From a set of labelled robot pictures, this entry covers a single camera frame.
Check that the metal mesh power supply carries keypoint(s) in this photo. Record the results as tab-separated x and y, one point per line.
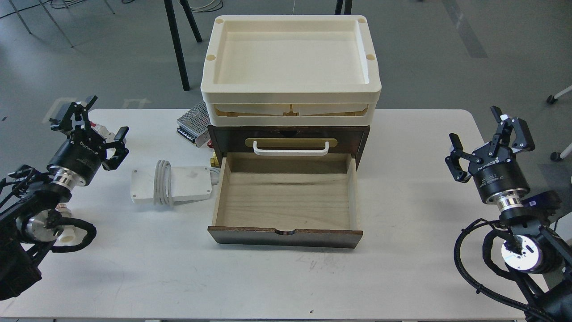
193	125

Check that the white chair base caster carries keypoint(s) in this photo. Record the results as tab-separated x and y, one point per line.
552	99

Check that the cream plastic stacked tray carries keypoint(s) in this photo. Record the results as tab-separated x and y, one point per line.
291	71

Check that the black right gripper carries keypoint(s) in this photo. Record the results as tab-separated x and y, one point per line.
500	171

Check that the metal white pipe valve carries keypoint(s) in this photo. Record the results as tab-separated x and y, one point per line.
68	234

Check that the white red circuit breaker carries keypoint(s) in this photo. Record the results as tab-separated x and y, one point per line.
103	132

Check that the open wooden drawer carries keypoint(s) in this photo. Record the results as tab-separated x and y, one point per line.
287	201

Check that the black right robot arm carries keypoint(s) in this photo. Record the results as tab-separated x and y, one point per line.
520	246

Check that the brass fitting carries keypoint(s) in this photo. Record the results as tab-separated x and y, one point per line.
214	161

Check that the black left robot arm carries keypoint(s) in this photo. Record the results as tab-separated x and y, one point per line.
32	226

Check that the white charger with cable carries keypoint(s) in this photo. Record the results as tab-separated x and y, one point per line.
169	185

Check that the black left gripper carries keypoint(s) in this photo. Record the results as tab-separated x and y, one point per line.
85	151

